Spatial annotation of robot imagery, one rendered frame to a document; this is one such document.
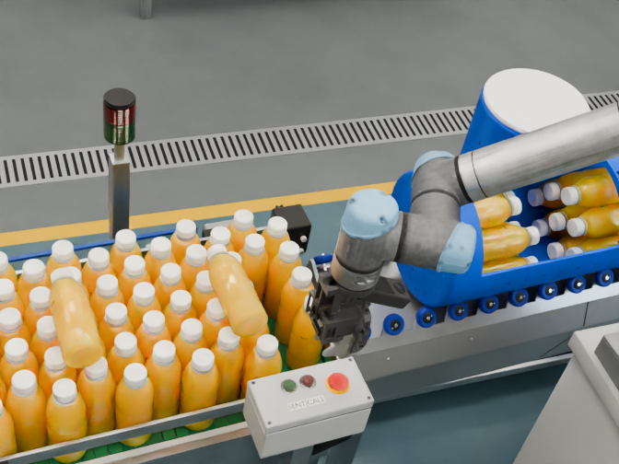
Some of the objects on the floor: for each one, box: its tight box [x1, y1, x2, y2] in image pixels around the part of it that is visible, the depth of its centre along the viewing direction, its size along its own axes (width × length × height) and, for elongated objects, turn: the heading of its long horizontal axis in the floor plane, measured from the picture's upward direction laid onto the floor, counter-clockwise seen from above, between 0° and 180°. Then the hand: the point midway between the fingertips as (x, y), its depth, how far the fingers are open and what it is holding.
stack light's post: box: [109, 151, 130, 240], centre depth 241 cm, size 4×4×110 cm
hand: (344, 351), depth 163 cm, fingers closed
